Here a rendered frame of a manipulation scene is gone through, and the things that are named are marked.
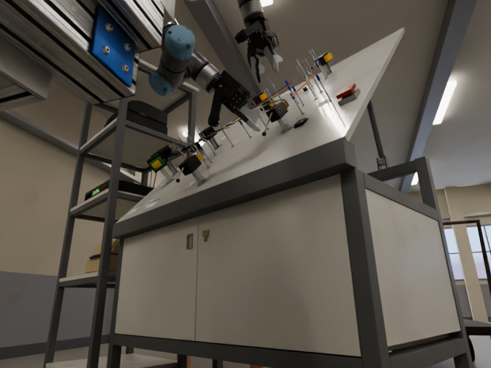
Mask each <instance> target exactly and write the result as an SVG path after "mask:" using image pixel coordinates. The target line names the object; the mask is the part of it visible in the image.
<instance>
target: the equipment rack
mask: <svg viewBox="0 0 491 368"><path fill-rule="evenodd" d="M157 69H158V68H157V67H155V66H153V65H151V64H149V63H147V62H145V61H143V60H141V59H140V60H139V67H138V75H137V88H136V94H135V96H130V97H127V98H124V99H119V100H115V101H109V102H106V103H102V104H97V105H94V106H96V107H100V108H102V109H104V110H107V111H110V112H113V113H115V112H117V111H118V117H117V118H116V119H115V120H113V121H112V122H111V123H109V124H108V125H107V126H106V127H104V128H103V129H102V130H101V131H100V132H99V133H98V134H96V135H95V136H94V137H93V138H91V139H90V140H89V141H88V142H87V138H88V130H89V124H90V119H91V110H92V105H93V104H91V103H90V102H88V101H87V100H86V102H85V111H84V116H83V124H82V128H81V134H80V142H79V147H78V152H77V160H76V165H75V174H74V179H73V184H72V192H71V197H70V202H69V210H68V216H67V220H66V228H65V233H64V242H63V247H62V251H61V260H60V265H59V270H58V279H57V283H56V292H55V297H54V302H53V310H52V315H51V320H50V328H49V333H48V338H47V347H46V351H45V360H44V365H43V368H107V356H104V357H99V352H100V345H101V338H102V326H103V319H104V307H105V300H106V293H107V288H115V279H116V272H109V268H110V255H111V248H112V241H113V238H112V233H113V224H115V223H116V222H117V221H119V220H120V219H121V218H122V217H123V216H124V215H125V214H127V212H128V211H130V209H131V208H133V207H134V206H135V205H136V204H137V203H138V202H140V201H141V200H142V199H143V198H144V197H145V196H141V195H138V194H134V193H128V192H125V191H119V190H118V184H119V177H120V170H121V167H122V168H125V169H130V170H133V171H136V172H141V173H142V179H141V185H144V186H148V173H149V172H151V167H150V166H149V164H148V163H147V160H148V159H149V158H151V156H152V155H153V154H154V153H155V152H157V151H158V150H160V149H162V148H163V147H165V146H167V145H169V147H170V148H172V149H171V150H173V148H174V147H175V146H174V144H173V141H174V142H175V144H176V143H177V144H178V145H179V146H180V147H179V149H180V148H181V149H184V148H186V147H185V146H184V144H183V143H182V142H181V141H180V140H179V139H176V138H173V137H170V136H167V135H165V134H162V133H159V132H157V131H154V130H151V129H148V128H146V127H143V126H140V125H137V124H136V123H132V122H130V121H127V120H126V113H127V107H128V102H129V101H134V100H136V101H143V102H145V103H147V104H149V105H152V106H154V107H156V108H158V109H160V110H161V111H163V112H165V113H167V114H169V113H170V112H172V111H173V110H174V109H176V108H177V107H179V106H180V105H182V104H183V103H184V102H186V101H188V100H189V119H188V134H189V136H190V137H191V138H192V140H193V142H195V124H196V103H197V92H199V89H198V88H196V87H194V86H193V85H190V84H188V83H186V82H184V83H183V84H182V85H180V86H179V87H177V88H176V89H175V90H174V91H173V92H171V93H169V94H168V95H166V96H160V95H158V94H157V93H156V92H155V91H154V90H153V89H152V87H151V86H150V84H149V81H148V77H149V75H150V74H151V73H153V71H154V70H157ZM178 145H177V146H178ZM173 146H174V147H173ZM174 150H176V152H175V151H174ZM174 150H173V151H174V152H173V153H177V152H179V151H178V149H177V148H176V147H175V148H174ZM90 153H91V154H90ZM93 154H94V155H93ZM95 155H97V156H95ZM100 156H102V157H100ZM103 157H104V158H103ZM84 158H89V159H92V160H95V161H100V162H103V163H106V164H111V172H110V183H109V188H108V189H106V190H104V191H103V192H101V193H98V194H97V195H95V196H93V197H91V198H90V199H88V200H86V201H84V202H82V203H81V204H79V205H77V201H78V196H79V191H80V181H81V177H82V171H83V162H84ZM111 159H112V160H111ZM121 162H123V163H121ZM130 164H131V165H130ZM132 165H134V166H132ZM137 166H138V167H137ZM140 167H141V168H140ZM83 214H85V215H83ZM92 215H93V216H92ZM96 216H98V217H96ZM101 217H102V218H101ZM75 218H78V219H83V220H88V221H97V222H103V223H104V231H103V237H102V248H101V254H100V260H99V271H98V272H92V273H88V274H84V275H76V276H71V277H66V273H67V267H68V263H69V254H70V248H71V244H72V234H73V229H74V224H75ZM115 219H116V220H115ZM64 288H96V296H95V302H94V314H93V320H92V326H91V337H90V343H89V349H88V358H87V359H79V360H72V361H60V362H53V359H54V353H55V349H56V339H57V334H58V325H59V320H60V315H61V306H62V301H63V296H64ZM120 368H187V356H185V355H180V354H178V360H177V361H176V360H171V359H163V358H159V357H154V356H146V355H141V354H136V353H134V348H130V347H126V354H123V355H121V362H120Z"/></svg>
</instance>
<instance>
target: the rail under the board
mask: <svg viewBox="0 0 491 368"><path fill-rule="evenodd" d="M353 168H356V169H357V159H356V153H355V147H354V144H353V143H351V142H350V141H348V140H346V139H345V138H343V137H342V138H340V139H337V140H334V141H332V142H328V143H327V144H324V145H321V146H318V147H315V148H313V149H311V150H307V151H305V152H303V153H300V154H297V155H295V156H292V157H290V158H286V159H284V160H282V161H279V162H276V163H274V164H271V165H269V166H265V167H263V168H261V169H258V170H255V171H253V172H249V173H248V174H245V175H242V176H239V177H236V178H234V179H232V180H228V181H226V182H224V183H221V184H218V185H215V186H213V187H211V188H207V189H205V190H203V191H200V192H197V193H194V194H192V195H190V196H186V197H184V198H182V199H179V200H176V201H174V202H170V203H169V204H165V205H163V206H160V207H157V208H155V209H153V210H149V211H147V212H144V213H142V214H139V215H136V216H134V217H132V218H128V219H126V220H124V221H121V222H118V223H115V224H113V233H112V238H114V239H123V238H128V237H133V236H135V235H138V234H142V233H145V232H147V231H152V230H154V229H159V228H161V227H165V226H168V225H172V224H174V223H179V222H181V221H185V220H188V219H191V218H195V217H198V216H201V215H205V214H208V213H211V212H215V211H217V210H222V209H224V208H228V207H231V206H235V205H237V204H242V203H244V202H248V201H251V200H254V199H258V198H261V197H263V196H268V195H270V194H274V193H278V192H281V191H285V190H287V189H290V188H294V187H297V186H300V185H304V184H307V183H312V182H314V181H317V180H321V179H324V178H326V177H331V176H333V175H338V174H340V173H341V172H344V171H346V170H349V169H353Z"/></svg>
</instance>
